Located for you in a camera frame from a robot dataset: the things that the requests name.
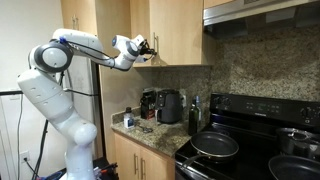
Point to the black coffee maker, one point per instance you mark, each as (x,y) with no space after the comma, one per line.
(147,104)

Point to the door metal handle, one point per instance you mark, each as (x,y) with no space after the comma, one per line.
(155,42)

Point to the far left upper cabinet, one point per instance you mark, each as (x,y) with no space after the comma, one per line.
(79,15)

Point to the dark green oil bottle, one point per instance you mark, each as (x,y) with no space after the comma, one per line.
(193,118)

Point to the small white bottle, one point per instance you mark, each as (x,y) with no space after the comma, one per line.
(128,118)

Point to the steel pot with lid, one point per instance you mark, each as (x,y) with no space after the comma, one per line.
(297,142)

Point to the black frying pan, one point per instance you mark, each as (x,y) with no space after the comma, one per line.
(213,146)

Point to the cabinet door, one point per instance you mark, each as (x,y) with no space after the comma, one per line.
(178,25)

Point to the stainless range hood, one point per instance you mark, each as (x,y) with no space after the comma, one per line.
(235,9)

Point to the black air fryer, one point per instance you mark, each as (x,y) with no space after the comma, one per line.
(168,106)

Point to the black pan front right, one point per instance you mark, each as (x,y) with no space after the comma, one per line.
(285,167)

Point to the stainless refrigerator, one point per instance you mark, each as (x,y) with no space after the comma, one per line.
(82,85)

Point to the wall power outlet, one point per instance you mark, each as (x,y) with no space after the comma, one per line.
(24,156)

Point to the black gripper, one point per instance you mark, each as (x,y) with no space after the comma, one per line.
(145,49)

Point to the lower wooden cabinet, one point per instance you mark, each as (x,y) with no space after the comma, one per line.
(139,162)

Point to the clear bottle behind oil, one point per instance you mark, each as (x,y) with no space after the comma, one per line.
(197,98)

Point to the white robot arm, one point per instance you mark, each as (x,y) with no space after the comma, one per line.
(41,88)

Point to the keys on counter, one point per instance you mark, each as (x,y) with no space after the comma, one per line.
(145,129)

